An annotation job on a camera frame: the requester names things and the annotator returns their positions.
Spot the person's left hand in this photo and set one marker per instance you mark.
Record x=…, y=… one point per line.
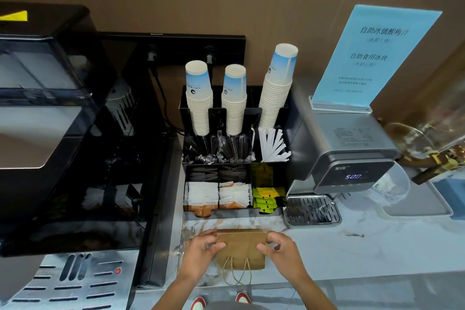
x=198, y=257

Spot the person's right hand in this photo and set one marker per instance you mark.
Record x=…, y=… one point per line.
x=287, y=259

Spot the person's right thumb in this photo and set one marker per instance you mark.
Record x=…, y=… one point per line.
x=265, y=247

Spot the person's left thumb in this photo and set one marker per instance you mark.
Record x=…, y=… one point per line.
x=217, y=247

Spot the brown paper bag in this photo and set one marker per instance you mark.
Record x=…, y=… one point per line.
x=240, y=248

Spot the person's right forearm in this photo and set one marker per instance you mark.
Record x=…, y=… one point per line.
x=313, y=293

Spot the person's left forearm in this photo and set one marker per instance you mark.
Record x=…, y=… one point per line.
x=178, y=293

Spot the stack of yellow-green tea bags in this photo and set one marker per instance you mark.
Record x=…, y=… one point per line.
x=267, y=199

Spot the person's red white shoe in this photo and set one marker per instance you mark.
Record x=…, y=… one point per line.
x=243, y=297
x=198, y=303

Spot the row of white orange packets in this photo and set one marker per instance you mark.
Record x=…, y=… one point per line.
x=234, y=195

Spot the row of white sugar packets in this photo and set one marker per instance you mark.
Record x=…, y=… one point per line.
x=201, y=193

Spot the metal water dispenser drip tray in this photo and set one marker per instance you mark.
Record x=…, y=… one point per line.
x=311, y=210

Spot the person's grey clothing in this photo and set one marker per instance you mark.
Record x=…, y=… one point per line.
x=232, y=306

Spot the black condiment organizer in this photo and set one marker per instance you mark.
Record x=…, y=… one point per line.
x=238, y=170

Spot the bundle of wrapped black stirrers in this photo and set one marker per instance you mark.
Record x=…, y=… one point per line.
x=218, y=150

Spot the bundle of white paper straws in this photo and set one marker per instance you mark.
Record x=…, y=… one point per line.
x=273, y=146

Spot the silver water dispenser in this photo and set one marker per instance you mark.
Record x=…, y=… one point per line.
x=338, y=150

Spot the clear plastic cup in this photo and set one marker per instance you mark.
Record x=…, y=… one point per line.
x=390, y=184

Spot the medium stack of paper cups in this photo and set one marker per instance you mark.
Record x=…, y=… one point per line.
x=234, y=106

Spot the short stack of paper cups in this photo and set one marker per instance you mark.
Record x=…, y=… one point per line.
x=198, y=102

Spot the metal coffee machine drip tray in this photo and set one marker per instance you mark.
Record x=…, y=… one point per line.
x=69, y=282

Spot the tall stack of paper cups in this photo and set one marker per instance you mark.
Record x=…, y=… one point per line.
x=276, y=95

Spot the white tray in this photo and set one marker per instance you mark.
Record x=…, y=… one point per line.
x=421, y=200

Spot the black coffee machine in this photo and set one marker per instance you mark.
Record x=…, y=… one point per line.
x=54, y=157

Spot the blue box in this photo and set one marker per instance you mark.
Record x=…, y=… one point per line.
x=452, y=195

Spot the glass beverage dispenser gold tap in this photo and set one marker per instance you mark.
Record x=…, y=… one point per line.
x=432, y=139

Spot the blue sign in acrylic stand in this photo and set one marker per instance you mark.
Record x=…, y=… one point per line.
x=370, y=59

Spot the yellow warning sticker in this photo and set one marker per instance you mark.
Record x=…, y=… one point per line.
x=14, y=16

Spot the black wall socket panel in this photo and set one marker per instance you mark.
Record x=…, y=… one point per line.
x=181, y=48

